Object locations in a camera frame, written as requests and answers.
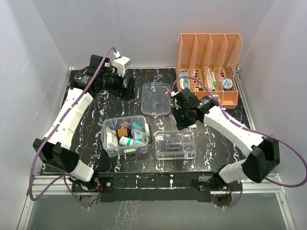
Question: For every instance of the white marker pen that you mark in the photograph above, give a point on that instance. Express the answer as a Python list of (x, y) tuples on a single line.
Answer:
[(212, 80)]

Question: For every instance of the peach plastic desk organizer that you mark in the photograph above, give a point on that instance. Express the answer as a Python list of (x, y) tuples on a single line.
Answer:
[(219, 52)]

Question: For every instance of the brown orange-capped bottle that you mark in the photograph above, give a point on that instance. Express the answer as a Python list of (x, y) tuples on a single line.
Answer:
[(123, 132)]

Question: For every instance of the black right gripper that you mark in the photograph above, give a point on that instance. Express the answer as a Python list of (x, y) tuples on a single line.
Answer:
[(181, 124)]

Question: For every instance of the round blue patterned tin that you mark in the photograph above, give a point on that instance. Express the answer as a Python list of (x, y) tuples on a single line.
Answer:
[(227, 84)]

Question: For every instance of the aluminium frame rail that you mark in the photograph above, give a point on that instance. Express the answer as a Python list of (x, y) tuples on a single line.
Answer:
[(156, 202)]

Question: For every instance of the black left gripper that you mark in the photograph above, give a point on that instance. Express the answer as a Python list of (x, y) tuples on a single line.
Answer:
[(127, 93)]

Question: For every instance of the clear plastic box lid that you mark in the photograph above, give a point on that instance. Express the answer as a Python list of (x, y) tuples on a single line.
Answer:
[(155, 99)]

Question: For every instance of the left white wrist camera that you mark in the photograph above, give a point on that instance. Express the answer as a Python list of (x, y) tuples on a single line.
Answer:
[(121, 64)]

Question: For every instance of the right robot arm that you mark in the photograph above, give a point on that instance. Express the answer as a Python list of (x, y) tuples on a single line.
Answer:
[(262, 154)]

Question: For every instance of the teal tape packet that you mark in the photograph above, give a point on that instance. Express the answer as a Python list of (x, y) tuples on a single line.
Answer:
[(138, 134)]

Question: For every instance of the white teal dressing packet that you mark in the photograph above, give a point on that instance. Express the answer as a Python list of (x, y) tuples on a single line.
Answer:
[(194, 126)]

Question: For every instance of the white green-label bottle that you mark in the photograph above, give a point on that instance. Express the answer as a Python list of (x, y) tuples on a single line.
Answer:
[(125, 141)]

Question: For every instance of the white gauze pad packet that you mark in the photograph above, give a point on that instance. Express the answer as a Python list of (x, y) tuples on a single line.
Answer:
[(111, 138)]

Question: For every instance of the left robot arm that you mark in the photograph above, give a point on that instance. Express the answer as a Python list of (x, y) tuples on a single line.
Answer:
[(54, 148)]

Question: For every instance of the clear plastic medicine box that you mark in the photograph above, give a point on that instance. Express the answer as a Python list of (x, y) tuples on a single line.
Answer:
[(126, 122)]

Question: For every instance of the clear divider tray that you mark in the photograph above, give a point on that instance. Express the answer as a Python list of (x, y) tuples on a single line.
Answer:
[(174, 145)]

